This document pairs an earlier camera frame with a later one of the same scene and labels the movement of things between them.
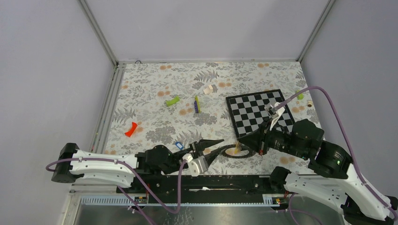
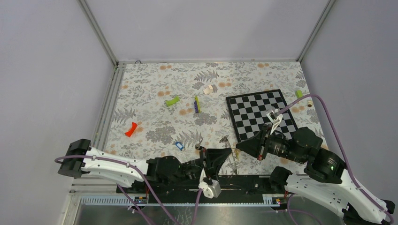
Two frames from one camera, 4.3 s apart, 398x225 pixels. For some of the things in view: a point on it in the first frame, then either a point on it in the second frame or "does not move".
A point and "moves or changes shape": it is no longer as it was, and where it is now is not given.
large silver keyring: [252, 152] moves or changes shape
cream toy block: [208, 90] does not move
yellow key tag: [238, 149] does not move
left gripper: [197, 149] -> [213, 158]
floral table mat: [179, 105] does not move
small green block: [301, 96] does not move
